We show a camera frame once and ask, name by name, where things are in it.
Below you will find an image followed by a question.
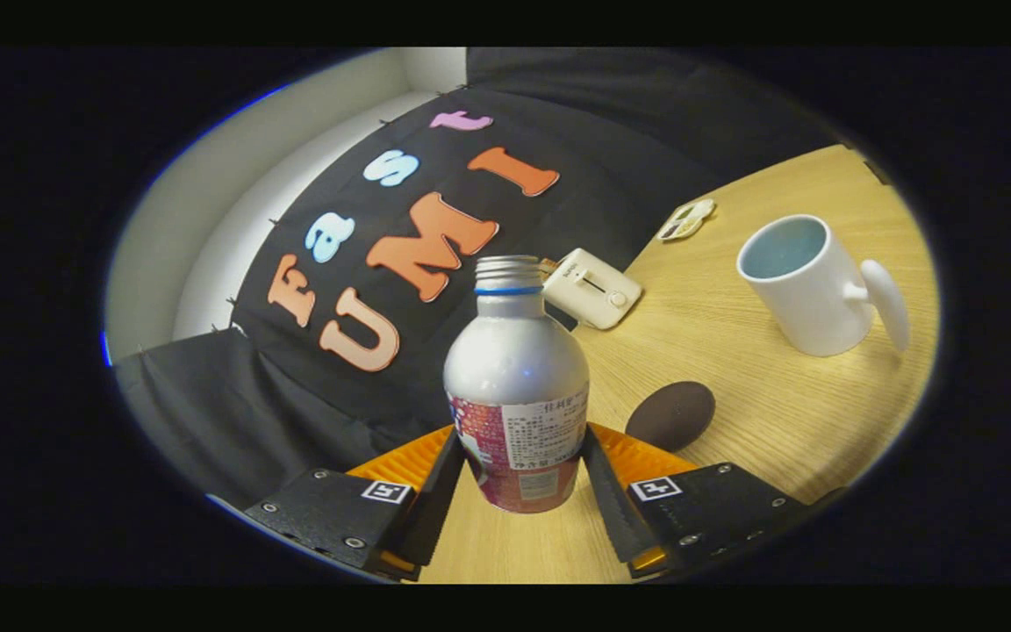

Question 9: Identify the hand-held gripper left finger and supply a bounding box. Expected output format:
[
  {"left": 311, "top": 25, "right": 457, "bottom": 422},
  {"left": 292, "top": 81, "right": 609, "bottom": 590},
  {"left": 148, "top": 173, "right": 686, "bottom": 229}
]
[{"left": 244, "top": 426, "right": 469, "bottom": 582}]

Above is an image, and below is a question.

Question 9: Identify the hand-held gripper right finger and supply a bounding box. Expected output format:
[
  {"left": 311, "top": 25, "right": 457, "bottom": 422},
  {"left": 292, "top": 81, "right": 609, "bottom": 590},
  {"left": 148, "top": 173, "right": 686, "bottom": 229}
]
[{"left": 582, "top": 423, "right": 822, "bottom": 578}]

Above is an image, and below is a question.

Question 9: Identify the dark brown round coaster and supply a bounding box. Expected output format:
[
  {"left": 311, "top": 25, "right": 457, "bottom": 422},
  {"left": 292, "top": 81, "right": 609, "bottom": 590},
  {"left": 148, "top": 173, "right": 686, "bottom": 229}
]
[{"left": 625, "top": 381, "right": 717, "bottom": 453}]

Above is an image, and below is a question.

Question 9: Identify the silver juice bottle red label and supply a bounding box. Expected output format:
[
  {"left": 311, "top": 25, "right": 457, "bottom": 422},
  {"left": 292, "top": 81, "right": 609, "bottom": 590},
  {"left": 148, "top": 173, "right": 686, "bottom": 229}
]
[{"left": 443, "top": 255, "right": 592, "bottom": 514}]

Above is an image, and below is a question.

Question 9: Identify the white cup blue inside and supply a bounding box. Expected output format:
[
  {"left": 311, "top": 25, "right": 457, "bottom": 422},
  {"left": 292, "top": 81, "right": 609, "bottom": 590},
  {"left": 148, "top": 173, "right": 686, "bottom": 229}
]
[{"left": 736, "top": 214, "right": 911, "bottom": 357}]

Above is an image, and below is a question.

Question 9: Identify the wooden table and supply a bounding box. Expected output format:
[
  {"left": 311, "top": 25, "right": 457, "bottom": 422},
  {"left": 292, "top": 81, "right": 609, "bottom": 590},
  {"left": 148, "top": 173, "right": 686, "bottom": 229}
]
[{"left": 418, "top": 145, "right": 941, "bottom": 585}]

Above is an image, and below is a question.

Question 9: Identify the white toaster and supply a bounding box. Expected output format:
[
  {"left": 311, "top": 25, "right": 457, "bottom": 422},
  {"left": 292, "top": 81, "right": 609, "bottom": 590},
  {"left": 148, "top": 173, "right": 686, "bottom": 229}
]
[{"left": 541, "top": 248, "right": 644, "bottom": 331}]

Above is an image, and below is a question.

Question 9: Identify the white compartment tray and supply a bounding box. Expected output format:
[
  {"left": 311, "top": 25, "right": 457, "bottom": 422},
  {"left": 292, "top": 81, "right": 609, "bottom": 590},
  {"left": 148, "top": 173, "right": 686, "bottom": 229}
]
[{"left": 656, "top": 198, "right": 717, "bottom": 242}]

